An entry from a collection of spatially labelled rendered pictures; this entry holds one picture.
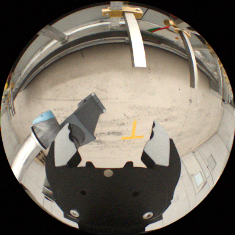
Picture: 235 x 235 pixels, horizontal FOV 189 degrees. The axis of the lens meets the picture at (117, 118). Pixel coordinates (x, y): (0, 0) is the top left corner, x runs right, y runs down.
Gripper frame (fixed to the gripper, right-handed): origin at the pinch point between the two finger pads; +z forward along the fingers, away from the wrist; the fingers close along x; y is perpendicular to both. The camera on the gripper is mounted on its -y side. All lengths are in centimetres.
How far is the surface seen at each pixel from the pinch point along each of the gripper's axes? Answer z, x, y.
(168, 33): 17.3, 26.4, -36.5
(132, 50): 8.7, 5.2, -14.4
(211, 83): 84, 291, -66
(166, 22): 9.7, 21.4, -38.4
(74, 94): 94, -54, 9
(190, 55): 8.4, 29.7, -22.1
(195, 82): 7.7, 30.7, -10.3
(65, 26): 25, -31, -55
